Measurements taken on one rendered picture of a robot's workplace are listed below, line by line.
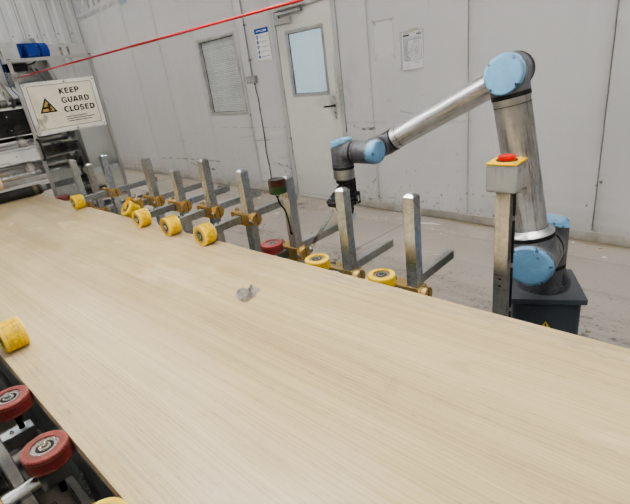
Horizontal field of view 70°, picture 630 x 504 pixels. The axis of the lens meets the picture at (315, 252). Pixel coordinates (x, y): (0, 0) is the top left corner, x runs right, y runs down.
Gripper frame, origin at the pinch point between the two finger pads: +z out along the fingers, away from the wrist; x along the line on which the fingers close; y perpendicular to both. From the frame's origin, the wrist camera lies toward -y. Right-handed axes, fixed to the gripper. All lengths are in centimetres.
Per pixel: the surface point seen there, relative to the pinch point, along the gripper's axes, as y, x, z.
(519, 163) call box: -36, -83, -39
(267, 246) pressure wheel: -45.7, -1.5, -8.0
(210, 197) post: -35, 44, -19
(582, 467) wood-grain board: -83, -111, -8
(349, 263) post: -35.9, -30.4, -3.3
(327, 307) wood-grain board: -67, -48, -7
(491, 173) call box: -38, -78, -37
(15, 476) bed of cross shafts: -137, -30, -1
